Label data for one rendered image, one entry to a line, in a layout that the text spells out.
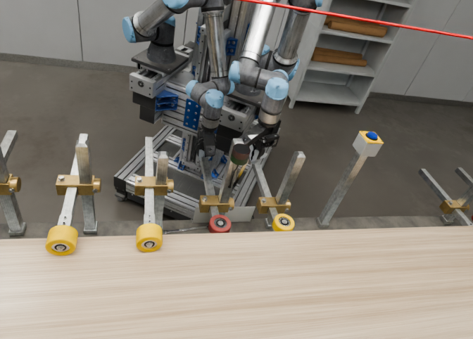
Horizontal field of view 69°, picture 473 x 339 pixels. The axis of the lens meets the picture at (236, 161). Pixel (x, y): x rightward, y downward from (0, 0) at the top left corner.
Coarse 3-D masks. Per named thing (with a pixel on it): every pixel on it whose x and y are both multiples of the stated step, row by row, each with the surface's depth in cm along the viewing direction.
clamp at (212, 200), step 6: (210, 198) 136; (216, 198) 136; (198, 204) 138; (204, 204) 133; (210, 204) 133; (216, 204) 134; (222, 204) 135; (228, 204) 135; (204, 210) 135; (222, 210) 137; (228, 210) 138
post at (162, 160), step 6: (162, 156) 114; (168, 156) 115; (162, 162) 115; (162, 168) 117; (156, 174) 120; (162, 174) 119; (156, 180) 120; (162, 180) 121; (156, 198) 126; (162, 198) 127; (156, 204) 128; (162, 204) 129; (156, 210) 131; (162, 210) 131; (156, 216) 133; (162, 216) 134; (156, 222) 135
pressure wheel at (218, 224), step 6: (216, 216) 125; (222, 216) 125; (210, 222) 122; (216, 222) 123; (222, 222) 123; (228, 222) 123; (210, 228) 121; (216, 228) 120; (222, 228) 121; (228, 228) 122
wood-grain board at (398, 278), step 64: (0, 256) 98; (64, 256) 102; (128, 256) 106; (192, 256) 111; (256, 256) 116; (320, 256) 121; (384, 256) 128; (448, 256) 135; (0, 320) 85; (64, 320) 88; (128, 320) 92; (192, 320) 95; (256, 320) 99; (320, 320) 103; (384, 320) 108; (448, 320) 112
